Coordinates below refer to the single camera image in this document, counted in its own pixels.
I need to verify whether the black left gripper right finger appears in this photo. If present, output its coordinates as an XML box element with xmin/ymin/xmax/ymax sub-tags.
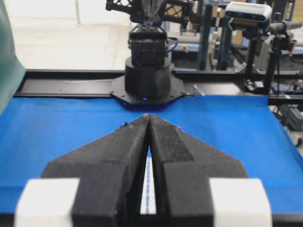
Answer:
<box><xmin>149</xmin><ymin>115</ymin><xmax>273</xmax><ymax>227</ymax></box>

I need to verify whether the blue table cloth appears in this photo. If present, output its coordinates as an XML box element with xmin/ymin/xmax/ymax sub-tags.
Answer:
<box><xmin>0</xmin><ymin>96</ymin><xmax>303</xmax><ymax>213</ymax></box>

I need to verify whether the white blue striped towel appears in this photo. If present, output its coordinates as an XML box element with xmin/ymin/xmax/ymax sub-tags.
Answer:
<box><xmin>140</xmin><ymin>148</ymin><xmax>157</xmax><ymax>215</ymax></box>

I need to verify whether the black table edge rail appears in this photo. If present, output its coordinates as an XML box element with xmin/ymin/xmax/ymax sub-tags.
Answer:
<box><xmin>13</xmin><ymin>69</ymin><xmax>303</xmax><ymax>106</ymax></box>

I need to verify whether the black camera stand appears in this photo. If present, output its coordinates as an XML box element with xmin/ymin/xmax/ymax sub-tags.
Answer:
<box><xmin>245</xmin><ymin>20</ymin><xmax>303</xmax><ymax>94</ymax></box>

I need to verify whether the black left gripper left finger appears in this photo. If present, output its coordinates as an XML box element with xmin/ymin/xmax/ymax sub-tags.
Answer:
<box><xmin>14</xmin><ymin>114</ymin><xmax>150</xmax><ymax>227</ymax></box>

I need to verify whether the white depth camera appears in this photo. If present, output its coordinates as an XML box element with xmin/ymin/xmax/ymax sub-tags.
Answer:
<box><xmin>224</xmin><ymin>1</ymin><xmax>273</xmax><ymax>38</ymax></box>

